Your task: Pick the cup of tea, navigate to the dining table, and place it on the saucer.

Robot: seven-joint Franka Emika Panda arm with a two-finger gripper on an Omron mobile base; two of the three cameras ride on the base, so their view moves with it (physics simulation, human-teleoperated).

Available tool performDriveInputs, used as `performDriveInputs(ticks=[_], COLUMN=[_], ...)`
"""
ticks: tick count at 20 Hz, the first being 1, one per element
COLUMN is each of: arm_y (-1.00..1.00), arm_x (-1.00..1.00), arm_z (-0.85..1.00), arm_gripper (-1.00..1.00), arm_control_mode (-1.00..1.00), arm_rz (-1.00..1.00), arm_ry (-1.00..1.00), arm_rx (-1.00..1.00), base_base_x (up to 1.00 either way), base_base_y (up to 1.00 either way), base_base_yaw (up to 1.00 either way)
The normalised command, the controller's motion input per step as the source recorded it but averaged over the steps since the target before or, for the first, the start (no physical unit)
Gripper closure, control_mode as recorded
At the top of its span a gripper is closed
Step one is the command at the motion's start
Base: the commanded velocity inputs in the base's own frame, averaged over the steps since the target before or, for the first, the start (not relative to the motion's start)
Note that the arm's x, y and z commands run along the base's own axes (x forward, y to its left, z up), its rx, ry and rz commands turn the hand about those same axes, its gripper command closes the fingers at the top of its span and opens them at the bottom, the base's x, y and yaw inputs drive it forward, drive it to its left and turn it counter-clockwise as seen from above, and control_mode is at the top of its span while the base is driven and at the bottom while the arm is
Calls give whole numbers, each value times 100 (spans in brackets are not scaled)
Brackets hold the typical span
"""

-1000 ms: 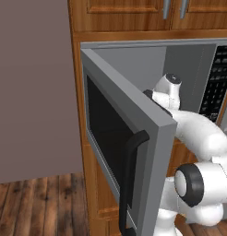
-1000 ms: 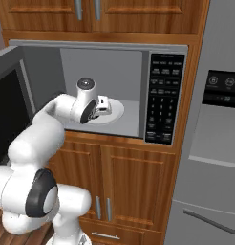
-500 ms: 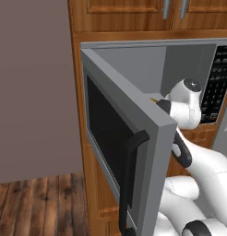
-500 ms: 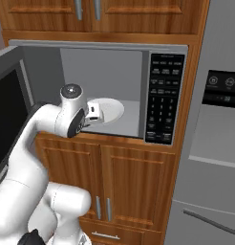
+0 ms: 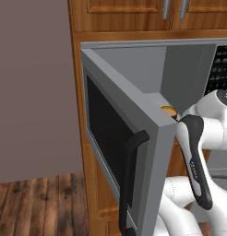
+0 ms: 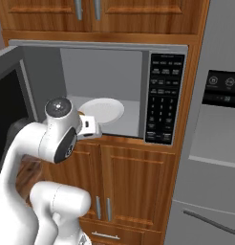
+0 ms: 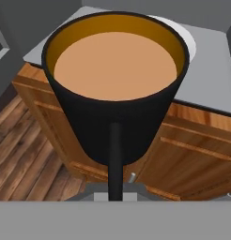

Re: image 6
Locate grey fridge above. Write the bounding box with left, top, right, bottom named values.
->
left=162, top=0, right=235, bottom=245

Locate white round plate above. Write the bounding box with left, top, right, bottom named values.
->
left=80, top=97, right=126, bottom=126

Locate grey microwave oven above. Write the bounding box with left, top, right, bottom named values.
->
left=8, top=39, right=189, bottom=146

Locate grey cupboard handle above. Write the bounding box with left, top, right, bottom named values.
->
left=95, top=195, right=102, bottom=221
left=93, top=0, right=102, bottom=22
left=105, top=197, right=113, bottom=222
left=74, top=0, right=84, bottom=21

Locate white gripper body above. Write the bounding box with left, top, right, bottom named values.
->
left=76, top=116, right=103, bottom=141

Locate black glass microwave door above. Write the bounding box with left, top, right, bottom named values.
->
left=0, top=45, right=40, bottom=180

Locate wooden drawer front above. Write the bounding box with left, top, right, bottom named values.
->
left=78, top=218, right=165, bottom=245

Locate dark grey fridge handle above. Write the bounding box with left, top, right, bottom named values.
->
left=182, top=208, right=235, bottom=237

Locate wooden cupboard door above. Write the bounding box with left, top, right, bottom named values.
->
left=41, top=140, right=103, bottom=222
left=99, top=144, right=179, bottom=232
left=0, top=0, right=93, bottom=33
left=91, top=0, right=207, bottom=35

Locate grey drawer handle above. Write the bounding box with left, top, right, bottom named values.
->
left=91, top=231, right=121, bottom=241

